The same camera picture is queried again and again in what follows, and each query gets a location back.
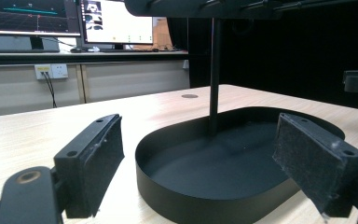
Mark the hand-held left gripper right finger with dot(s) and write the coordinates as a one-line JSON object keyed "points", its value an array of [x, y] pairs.
{"points": [[310, 158]]}

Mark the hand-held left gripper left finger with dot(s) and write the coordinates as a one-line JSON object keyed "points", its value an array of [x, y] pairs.
{"points": [[87, 168]]}

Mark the black tiered tray stand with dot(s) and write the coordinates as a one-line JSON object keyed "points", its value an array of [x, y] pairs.
{"points": [[205, 168]]}

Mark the black curtain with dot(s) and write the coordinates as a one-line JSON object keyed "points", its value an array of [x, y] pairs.
{"points": [[292, 56]]}

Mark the dark counter shelf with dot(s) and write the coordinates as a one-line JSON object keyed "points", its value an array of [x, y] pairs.
{"points": [[74, 58]]}

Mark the black computer mouse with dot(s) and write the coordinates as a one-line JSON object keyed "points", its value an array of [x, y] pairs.
{"points": [[76, 49]]}

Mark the white-screen computer monitor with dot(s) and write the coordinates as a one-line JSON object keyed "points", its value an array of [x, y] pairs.
{"points": [[121, 21]]}

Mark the cardboard box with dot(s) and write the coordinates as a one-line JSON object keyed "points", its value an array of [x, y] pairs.
{"points": [[161, 34]]}

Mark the dark-screen computer monitor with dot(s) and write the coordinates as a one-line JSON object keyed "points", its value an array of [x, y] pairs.
{"points": [[28, 15]]}

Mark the small white wall socket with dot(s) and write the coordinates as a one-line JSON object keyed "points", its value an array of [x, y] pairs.
{"points": [[185, 64]]}

